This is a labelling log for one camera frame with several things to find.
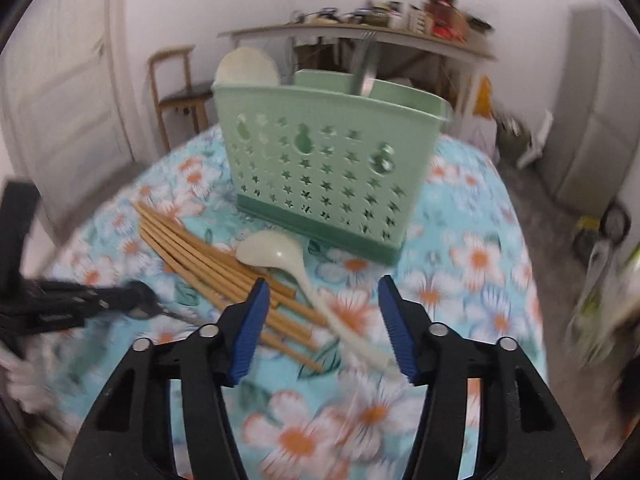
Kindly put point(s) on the metal fork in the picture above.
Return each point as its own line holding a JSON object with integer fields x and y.
{"x": 367, "y": 67}

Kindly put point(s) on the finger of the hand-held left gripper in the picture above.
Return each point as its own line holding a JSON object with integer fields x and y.
{"x": 90, "y": 294}
{"x": 75, "y": 318}

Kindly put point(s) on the white plastic stand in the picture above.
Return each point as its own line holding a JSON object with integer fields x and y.
{"x": 536, "y": 137}

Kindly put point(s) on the bundle of wooden chopsticks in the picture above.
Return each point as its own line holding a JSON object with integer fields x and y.
{"x": 200, "y": 260}

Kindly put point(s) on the wooden chair with dark seat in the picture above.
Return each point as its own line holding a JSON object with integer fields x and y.
{"x": 182, "y": 95}

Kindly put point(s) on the plastic bag of greens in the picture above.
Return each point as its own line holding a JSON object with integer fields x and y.
{"x": 607, "y": 305}

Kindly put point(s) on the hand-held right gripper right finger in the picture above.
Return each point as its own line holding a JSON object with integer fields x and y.
{"x": 397, "y": 332}

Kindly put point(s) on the person's left hand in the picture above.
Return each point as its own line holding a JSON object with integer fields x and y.
{"x": 20, "y": 380}

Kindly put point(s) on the white wooden door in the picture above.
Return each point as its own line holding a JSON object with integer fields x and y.
{"x": 60, "y": 110}

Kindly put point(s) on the green plastic utensil holder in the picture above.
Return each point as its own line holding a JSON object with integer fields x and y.
{"x": 325, "y": 185}

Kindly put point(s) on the metal perforated cylinder holder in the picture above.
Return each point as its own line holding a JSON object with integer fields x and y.
{"x": 419, "y": 19}

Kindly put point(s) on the floral turquoise tablecloth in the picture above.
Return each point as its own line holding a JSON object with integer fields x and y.
{"x": 475, "y": 260}

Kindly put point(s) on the white desk with wooden top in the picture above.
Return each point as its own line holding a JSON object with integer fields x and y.
{"x": 280, "y": 31}

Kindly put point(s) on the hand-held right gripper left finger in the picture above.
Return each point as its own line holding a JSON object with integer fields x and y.
{"x": 247, "y": 332}

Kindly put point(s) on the grey refrigerator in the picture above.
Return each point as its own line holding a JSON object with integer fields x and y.
{"x": 590, "y": 110}

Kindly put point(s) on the yellow bag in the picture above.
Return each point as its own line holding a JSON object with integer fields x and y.
{"x": 483, "y": 95}

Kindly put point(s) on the glass jar of pickles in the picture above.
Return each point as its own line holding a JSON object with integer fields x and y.
{"x": 375, "y": 18}

